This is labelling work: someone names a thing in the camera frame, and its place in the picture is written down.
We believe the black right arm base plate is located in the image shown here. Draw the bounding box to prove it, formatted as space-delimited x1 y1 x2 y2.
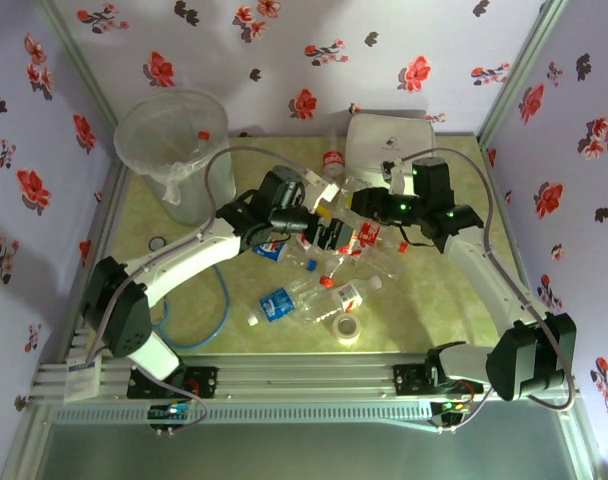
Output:
392 363 438 397

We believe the aluminium rail frame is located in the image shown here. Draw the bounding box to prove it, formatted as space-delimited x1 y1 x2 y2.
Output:
31 352 580 407

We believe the crushed blue label bottle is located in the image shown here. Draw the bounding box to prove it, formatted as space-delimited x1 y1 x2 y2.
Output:
251 241 291 264

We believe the clear plastic bottle base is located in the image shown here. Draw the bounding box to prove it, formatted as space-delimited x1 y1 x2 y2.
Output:
291 242 335 274

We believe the clear red cap plastic bottle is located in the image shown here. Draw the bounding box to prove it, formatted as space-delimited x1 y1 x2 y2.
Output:
317 252 355 290
183 128 211 164

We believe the left circuit board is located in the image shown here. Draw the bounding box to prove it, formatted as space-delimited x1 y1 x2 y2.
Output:
148 403 195 426

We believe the grey mesh waste bin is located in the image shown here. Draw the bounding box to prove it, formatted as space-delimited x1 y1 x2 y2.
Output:
113 88 237 226

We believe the right circuit board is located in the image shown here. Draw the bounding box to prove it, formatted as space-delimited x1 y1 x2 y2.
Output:
431 398 474 424

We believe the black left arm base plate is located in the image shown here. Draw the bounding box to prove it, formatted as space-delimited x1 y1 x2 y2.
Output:
127 364 220 401

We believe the clear bottle red white label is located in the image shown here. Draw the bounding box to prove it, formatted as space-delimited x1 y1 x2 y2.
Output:
336 239 404 280

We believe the aluminium frame post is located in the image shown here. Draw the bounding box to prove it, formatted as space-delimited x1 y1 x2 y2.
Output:
36 0 121 132
476 0 569 146

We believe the white zippered case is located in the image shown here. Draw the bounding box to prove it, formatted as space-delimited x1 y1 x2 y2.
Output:
344 112 438 187

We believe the blue label white cap bottle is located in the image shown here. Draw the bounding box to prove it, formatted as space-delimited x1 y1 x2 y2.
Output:
246 276 330 327

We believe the white tape roll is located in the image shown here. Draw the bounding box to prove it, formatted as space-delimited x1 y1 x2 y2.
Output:
332 313 363 347

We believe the circuit board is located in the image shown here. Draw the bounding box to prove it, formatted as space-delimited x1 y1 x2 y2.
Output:
148 403 195 426
431 398 474 424

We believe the blue tube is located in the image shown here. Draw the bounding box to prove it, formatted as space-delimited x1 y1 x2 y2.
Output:
151 262 232 351

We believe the grey slotted cable duct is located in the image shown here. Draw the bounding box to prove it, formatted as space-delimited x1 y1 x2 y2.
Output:
51 404 435 426

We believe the red label cola bottle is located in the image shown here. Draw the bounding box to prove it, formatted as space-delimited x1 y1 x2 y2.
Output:
321 127 346 181

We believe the white paper tag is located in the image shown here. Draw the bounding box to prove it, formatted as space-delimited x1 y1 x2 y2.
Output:
63 357 103 404

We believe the grey base cable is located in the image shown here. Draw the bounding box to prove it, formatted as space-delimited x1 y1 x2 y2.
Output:
423 384 496 434
151 372 210 437

